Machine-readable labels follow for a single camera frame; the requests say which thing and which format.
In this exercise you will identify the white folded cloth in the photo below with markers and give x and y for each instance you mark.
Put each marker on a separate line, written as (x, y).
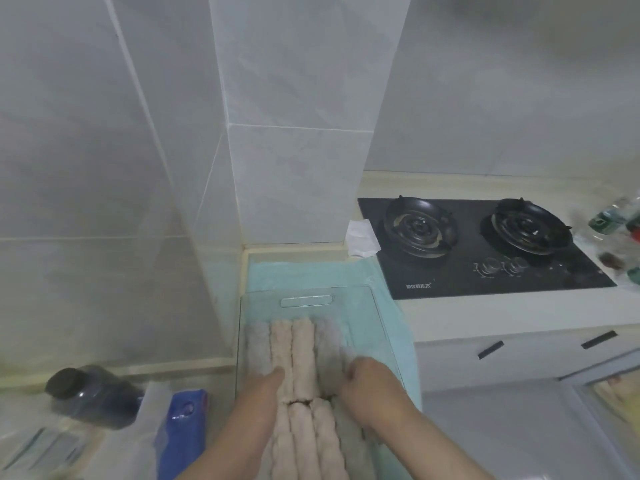
(362, 237)

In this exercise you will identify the white base cabinet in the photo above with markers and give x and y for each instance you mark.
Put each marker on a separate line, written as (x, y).
(500, 364)

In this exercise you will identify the black burner grate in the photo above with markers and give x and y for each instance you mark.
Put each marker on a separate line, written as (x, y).
(530, 224)
(420, 227)

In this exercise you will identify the cluster of red cap bottles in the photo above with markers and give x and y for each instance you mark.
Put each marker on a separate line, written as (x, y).
(615, 234)

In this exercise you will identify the clear plastic storage bin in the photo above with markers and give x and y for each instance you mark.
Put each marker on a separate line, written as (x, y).
(380, 314)

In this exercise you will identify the clear bottle white cap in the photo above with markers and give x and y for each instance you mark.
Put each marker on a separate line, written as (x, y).
(40, 444)

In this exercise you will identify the black gas stove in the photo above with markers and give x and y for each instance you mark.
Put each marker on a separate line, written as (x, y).
(550, 284)

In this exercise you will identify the person's right hand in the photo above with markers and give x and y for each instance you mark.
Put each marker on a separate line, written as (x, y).
(375, 394)

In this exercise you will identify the grey stove knob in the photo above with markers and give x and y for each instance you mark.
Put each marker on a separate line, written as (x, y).
(489, 267)
(515, 266)

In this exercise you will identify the blue white plastic packet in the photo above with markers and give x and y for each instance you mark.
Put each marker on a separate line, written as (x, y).
(185, 429)

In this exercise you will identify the person's left hand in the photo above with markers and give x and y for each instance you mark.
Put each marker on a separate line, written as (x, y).
(260, 404)

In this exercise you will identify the grey framed glass door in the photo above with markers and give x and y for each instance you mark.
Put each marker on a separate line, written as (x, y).
(600, 419)

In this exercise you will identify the person's right forearm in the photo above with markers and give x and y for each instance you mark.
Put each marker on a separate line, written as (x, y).
(435, 449)

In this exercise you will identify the dark bottle black cap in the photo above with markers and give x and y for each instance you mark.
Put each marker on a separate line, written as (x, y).
(95, 394)

